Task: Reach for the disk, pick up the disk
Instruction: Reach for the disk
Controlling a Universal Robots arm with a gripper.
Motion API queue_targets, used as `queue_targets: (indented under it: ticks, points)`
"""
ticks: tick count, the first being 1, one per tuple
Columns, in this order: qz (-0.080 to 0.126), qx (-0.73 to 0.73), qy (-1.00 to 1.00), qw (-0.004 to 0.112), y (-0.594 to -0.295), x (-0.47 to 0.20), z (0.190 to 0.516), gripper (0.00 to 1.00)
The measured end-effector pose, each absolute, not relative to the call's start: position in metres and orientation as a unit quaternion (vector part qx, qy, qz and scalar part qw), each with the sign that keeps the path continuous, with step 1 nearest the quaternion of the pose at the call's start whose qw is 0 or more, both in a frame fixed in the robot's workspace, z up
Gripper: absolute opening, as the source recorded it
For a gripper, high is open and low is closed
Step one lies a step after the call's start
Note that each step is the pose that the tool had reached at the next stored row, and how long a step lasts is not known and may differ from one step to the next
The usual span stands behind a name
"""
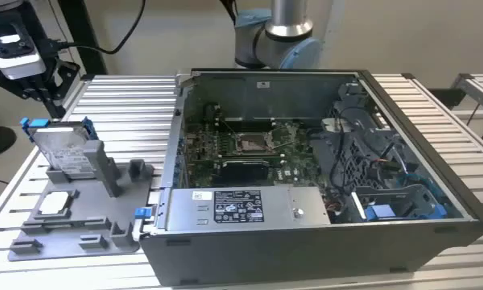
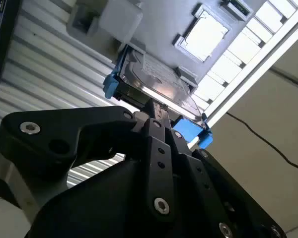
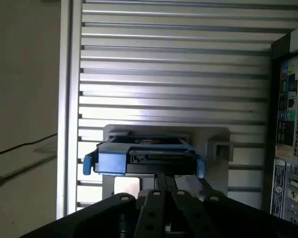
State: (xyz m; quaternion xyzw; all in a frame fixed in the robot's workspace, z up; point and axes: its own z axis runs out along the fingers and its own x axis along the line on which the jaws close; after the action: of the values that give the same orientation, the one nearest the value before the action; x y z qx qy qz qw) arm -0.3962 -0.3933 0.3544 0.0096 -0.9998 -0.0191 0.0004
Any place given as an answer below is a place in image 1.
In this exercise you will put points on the silver CPU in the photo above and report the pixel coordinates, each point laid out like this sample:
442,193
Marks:
53,204

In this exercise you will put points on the hard disk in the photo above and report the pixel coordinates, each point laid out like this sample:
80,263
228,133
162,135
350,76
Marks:
57,142

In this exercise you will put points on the blue carrier in bay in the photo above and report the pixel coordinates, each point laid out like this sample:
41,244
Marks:
379,211

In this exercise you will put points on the green motherboard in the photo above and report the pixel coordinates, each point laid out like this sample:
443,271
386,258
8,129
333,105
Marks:
294,169

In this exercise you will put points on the grey disk bay cage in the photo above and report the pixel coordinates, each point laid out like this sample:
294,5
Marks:
346,151

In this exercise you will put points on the CPU socket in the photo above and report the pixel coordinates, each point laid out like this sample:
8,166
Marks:
252,143

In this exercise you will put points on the silver power supply unit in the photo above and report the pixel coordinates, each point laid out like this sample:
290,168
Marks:
273,205

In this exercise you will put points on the black open PC case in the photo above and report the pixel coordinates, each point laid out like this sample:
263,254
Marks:
289,256

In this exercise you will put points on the grey parts rack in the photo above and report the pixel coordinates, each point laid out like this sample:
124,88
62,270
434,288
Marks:
92,211

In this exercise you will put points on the black RAM slot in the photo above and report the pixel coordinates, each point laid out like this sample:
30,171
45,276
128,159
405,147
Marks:
245,120
245,124
249,158
249,154

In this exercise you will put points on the blue case latch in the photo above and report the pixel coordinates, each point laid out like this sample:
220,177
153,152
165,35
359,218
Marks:
142,212

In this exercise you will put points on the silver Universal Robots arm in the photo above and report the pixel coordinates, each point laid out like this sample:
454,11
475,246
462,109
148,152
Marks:
289,18

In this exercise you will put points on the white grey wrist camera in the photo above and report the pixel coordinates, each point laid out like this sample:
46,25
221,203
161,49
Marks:
16,60

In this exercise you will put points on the green RAM stick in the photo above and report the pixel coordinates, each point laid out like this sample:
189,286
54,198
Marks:
64,224

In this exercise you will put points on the black stand pole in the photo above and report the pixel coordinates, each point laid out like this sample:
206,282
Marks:
86,30

